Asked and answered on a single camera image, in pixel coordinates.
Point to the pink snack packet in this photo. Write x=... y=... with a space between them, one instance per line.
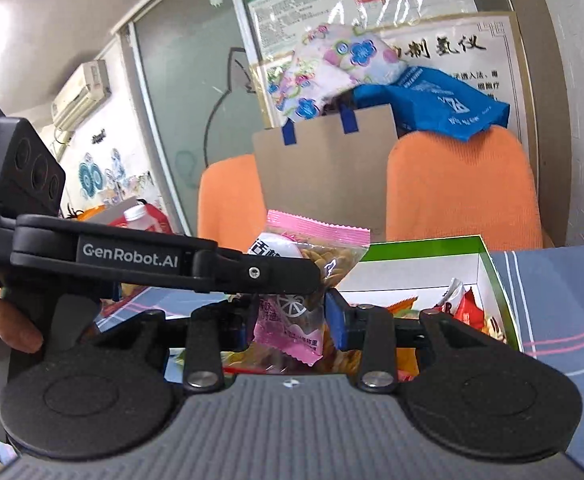
x=292 y=230

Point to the green and white cardboard box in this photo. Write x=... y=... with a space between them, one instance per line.
x=422 y=270

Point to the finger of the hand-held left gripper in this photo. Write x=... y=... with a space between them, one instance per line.
x=272 y=272

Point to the yellow snack packet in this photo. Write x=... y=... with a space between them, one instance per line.
x=344 y=360

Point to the blue striped tablecloth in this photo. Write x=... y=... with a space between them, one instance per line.
x=562 y=300

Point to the floral printed cloth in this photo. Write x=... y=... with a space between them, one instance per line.
x=332 y=65

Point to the orange fabric chair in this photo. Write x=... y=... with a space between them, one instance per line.
x=226 y=200
x=462 y=190

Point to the red snack packet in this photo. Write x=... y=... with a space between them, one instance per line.
x=467 y=310

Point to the red bottle white cap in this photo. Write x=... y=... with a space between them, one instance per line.
x=139 y=217

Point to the person's left hand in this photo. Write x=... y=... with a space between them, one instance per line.
x=16 y=335

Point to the orange snack packet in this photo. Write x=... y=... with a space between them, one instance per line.
x=402 y=306

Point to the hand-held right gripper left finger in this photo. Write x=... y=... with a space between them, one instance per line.
x=204 y=340

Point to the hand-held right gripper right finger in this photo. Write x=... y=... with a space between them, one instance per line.
x=339 y=325

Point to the blue flower wall decoration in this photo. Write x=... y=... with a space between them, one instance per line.
x=91 y=180

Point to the blue plastic bag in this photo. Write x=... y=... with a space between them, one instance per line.
x=447 y=95

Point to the white air conditioner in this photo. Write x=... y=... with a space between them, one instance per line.
x=79 y=95

